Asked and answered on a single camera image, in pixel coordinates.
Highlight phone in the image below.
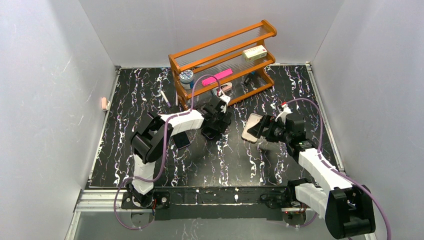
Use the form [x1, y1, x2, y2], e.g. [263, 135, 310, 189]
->
[241, 113, 263, 144]

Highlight purple smartphone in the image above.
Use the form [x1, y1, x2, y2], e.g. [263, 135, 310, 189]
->
[171, 131, 191, 150]

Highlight black smartphone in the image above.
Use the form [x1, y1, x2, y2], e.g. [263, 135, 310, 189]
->
[201, 127, 220, 140]

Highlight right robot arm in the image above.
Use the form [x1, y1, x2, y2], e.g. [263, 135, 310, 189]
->
[242, 113, 376, 239]

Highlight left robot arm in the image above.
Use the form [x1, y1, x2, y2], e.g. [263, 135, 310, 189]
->
[126, 95, 232, 202]

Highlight pink and blue stapler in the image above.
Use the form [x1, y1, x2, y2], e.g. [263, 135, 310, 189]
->
[211, 82, 232, 96]

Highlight white marker pen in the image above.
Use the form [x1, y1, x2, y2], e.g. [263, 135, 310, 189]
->
[175, 91, 179, 106]

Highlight pink flat bar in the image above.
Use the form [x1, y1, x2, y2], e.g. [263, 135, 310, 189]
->
[201, 68, 233, 86]

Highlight blue lidded jar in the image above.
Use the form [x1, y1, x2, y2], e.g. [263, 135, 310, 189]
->
[179, 69, 194, 90]

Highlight purple white pen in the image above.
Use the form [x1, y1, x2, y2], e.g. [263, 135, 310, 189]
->
[159, 90, 172, 108]

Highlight small black clip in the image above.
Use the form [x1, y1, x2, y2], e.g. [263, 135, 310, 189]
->
[243, 73, 255, 85]

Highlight orange wooden shelf rack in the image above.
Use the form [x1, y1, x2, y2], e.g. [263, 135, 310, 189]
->
[168, 19, 277, 110]

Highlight cream rectangular box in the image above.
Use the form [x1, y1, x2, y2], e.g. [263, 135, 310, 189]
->
[242, 45, 268, 63]

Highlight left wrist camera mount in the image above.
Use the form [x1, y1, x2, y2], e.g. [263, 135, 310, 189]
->
[218, 92, 231, 106]

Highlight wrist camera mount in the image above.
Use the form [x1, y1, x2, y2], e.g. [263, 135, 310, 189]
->
[218, 92, 231, 106]
[274, 102, 292, 124]

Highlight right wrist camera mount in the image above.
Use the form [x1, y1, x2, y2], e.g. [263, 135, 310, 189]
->
[274, 102, 292, 124]

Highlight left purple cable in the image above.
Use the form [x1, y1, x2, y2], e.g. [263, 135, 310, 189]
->
[113, 74, 223, 231]

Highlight purple cable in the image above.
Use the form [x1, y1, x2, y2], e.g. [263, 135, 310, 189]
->
[113, 74, 223, 231]
[281, 97, 392, 240]

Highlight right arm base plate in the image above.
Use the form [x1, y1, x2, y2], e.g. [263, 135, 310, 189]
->
[258, 186, 308, 212]

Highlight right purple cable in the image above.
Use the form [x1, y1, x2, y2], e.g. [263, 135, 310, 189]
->
[281, 97, 392, 240]

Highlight pink wall hook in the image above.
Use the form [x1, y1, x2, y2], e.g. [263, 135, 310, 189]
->
[101, 97, 111, 112]

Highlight aluminium front frame rail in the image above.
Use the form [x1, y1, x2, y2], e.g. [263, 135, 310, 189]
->
[64, 187, 379, 240]

